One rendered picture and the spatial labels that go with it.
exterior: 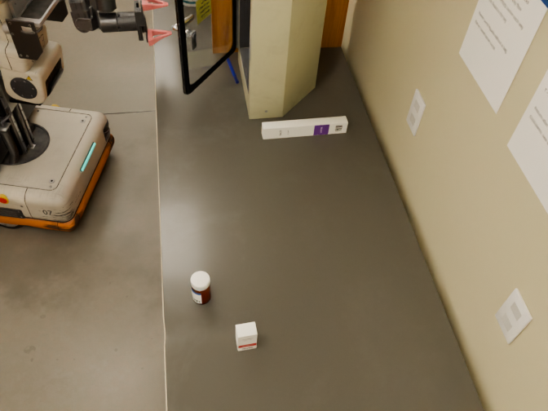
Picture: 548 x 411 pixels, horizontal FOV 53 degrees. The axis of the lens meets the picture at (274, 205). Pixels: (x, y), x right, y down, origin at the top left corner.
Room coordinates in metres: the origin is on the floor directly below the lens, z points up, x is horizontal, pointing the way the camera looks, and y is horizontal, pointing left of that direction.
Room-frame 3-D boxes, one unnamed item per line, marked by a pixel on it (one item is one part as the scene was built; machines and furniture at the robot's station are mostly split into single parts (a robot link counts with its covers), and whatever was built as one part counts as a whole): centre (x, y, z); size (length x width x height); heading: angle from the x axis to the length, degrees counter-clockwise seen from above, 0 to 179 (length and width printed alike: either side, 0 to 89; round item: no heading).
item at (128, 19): (1.45, 0.48, 1.20); 0.07 x 0.07 x 0.10; 13
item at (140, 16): (1.46, 0.41, 1.23); 0.09 x 0.07 x 0.07; 103
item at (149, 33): (1.46, 0.41, 1.16); 0.09 x 0.07 x 0.07; 103
